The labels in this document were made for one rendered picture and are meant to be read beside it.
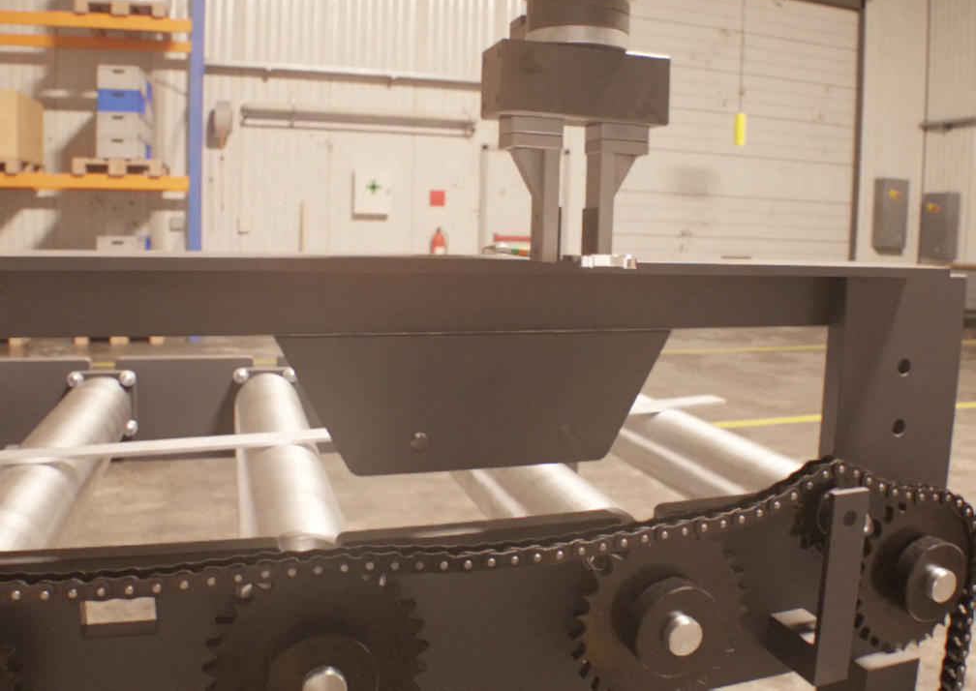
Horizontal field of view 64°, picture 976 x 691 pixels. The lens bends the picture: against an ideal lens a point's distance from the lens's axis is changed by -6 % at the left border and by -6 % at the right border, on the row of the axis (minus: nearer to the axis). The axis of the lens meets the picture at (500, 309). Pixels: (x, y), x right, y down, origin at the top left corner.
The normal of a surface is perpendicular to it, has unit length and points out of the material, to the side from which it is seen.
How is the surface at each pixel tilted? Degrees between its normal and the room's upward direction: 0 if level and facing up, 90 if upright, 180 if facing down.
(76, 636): 90
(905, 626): 90
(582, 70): 90
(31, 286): 90
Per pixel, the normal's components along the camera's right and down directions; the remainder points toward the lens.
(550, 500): -0.54, -0.79
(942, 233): -0.95, 0.00
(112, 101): 0.31, 0.11
